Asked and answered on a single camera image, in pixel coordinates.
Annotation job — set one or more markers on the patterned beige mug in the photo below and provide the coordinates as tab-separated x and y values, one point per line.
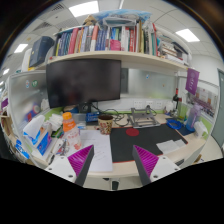
105	126

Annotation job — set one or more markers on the flat round red coaster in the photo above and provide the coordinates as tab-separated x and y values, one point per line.
132	132

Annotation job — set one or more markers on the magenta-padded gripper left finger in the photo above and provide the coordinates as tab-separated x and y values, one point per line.
63	166

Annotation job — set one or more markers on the cream shelf with books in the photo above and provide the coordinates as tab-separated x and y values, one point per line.
100	41

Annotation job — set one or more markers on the orange-capped drink bottle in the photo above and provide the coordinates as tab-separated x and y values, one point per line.
70	133

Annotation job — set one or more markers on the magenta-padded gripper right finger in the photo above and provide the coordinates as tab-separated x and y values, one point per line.
160	166

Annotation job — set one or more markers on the white tissue pack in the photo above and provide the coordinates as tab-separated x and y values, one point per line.
200	129

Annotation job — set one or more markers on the blue and white tissue box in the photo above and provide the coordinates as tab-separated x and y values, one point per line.
38	136

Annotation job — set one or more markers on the small blue box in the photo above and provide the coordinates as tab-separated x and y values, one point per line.
92	117

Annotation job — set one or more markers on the purple translucent water bottle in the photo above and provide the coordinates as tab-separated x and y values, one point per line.
192	118

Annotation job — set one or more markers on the grey metal laptop stand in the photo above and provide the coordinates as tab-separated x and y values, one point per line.
144	119

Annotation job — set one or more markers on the black computer monitor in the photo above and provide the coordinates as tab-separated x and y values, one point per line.
83	80

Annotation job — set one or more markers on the white printed paper sheet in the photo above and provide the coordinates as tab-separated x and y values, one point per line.
100	150

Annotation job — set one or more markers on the purple hanging banner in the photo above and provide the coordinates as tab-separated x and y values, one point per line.
192	81

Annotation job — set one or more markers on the black desk mat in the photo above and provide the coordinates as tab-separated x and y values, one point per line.
146	141

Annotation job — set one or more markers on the ceiling light panels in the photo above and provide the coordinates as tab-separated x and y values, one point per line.
84	8

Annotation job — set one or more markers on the dark wine bottle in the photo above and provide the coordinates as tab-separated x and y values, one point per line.
176	98

